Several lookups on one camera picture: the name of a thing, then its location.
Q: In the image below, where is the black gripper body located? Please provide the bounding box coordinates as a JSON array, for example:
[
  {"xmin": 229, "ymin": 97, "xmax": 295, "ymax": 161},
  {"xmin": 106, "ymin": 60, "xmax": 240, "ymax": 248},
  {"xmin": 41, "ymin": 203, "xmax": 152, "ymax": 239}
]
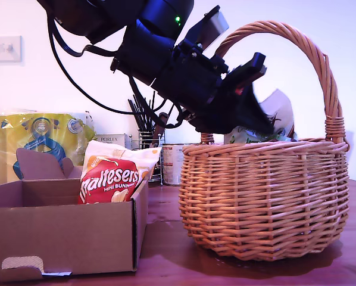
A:
[{"xmin": 151, "ymin": 40, "xmax": 268, "ymax": 122}]

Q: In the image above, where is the white Galaxy egg bag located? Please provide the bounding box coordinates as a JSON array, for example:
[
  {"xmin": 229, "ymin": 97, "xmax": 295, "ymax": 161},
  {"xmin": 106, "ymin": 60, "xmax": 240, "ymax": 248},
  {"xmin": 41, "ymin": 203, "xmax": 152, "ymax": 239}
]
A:
[{"xmin": 224, "ymin": 88, "xmax": 298, "ymax": 144}]

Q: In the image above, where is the red white Maltesers bunnies bag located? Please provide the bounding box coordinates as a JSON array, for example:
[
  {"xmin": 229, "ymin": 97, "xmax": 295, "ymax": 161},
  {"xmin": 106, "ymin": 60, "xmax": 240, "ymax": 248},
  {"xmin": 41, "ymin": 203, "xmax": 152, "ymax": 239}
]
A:
[{"xmin": 77, "ymin": 139, "xmax": 163, "ymax": 205}]

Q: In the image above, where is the white Porlex box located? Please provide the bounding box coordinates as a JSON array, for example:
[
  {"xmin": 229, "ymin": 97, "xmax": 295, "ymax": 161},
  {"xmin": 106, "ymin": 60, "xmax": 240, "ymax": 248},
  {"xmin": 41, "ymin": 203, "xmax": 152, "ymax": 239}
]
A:
[{"xmin": 94, "ymin": 133, "xmax": 130, "ymax": 148}]

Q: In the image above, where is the brown cardboard box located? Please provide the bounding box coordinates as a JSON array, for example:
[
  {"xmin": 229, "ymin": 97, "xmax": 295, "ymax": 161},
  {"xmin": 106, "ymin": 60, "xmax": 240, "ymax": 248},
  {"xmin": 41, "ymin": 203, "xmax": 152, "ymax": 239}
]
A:
[{"xmin": 0, "ymin": 148, "xmax": 149, "ymax": 282}]

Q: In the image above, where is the metal tin can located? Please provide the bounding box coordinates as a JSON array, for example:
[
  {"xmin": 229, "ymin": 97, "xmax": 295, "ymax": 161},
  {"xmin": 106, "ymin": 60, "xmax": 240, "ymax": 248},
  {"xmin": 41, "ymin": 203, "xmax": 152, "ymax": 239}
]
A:
[{"xmin": 161, "ymin": 143, "xmax": 185, "ymax": 187}]

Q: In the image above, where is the yellow kitchen towel pack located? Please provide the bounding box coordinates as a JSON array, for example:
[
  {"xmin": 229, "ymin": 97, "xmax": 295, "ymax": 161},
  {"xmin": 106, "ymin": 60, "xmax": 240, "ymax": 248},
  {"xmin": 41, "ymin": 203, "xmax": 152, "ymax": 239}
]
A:
[{"xmin": 0, "ymin": 111, "xmax": 96, "ymax": 189}]

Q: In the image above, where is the brown utensil handle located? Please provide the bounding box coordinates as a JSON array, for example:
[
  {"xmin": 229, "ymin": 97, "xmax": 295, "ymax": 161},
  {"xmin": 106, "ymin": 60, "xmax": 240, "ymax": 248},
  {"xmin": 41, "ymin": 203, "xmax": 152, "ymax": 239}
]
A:
[{"xmin": 155, "ymin": 111, "xmax": 170, "ymax": 141}]

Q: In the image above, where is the wire utensil holder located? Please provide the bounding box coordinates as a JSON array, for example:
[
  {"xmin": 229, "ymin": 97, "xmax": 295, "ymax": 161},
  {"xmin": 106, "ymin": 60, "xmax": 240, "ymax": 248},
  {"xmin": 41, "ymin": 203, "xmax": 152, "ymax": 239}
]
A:
[{"xmin": 138, "ymin": 129, "xmax": 166, "ymax": 183}]

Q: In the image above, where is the woven wicker basket with handle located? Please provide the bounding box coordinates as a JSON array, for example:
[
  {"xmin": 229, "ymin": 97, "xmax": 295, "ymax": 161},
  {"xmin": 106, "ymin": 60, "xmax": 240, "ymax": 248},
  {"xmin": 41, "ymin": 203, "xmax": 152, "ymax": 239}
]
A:
[{"xmin": 177, "ymin": 20, "xmax": 351, "ymax": 262}]

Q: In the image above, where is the thin black cable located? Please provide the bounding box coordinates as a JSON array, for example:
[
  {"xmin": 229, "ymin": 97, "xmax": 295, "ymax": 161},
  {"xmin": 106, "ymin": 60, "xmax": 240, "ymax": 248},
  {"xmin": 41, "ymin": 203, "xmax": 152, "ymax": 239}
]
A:
[{"xmin": 46, "ymin": 13, "xmax": 174, "ymax": 116}]

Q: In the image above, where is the thick black cable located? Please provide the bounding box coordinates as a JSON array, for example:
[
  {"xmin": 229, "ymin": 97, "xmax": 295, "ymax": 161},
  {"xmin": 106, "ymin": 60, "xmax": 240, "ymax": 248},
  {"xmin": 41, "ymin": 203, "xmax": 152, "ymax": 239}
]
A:
[{"xmin": 51, "ymin": 16, "xmax": 121, "ymax": 58}]

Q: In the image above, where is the white wall switch plate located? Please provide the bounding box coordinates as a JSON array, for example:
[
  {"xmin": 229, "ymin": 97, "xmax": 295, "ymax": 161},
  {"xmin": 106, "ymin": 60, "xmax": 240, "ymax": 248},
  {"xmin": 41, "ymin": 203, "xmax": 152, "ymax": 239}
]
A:
[{"xmin": 0, "ymin": 35, "xmax": 22, "ymax": 63}]

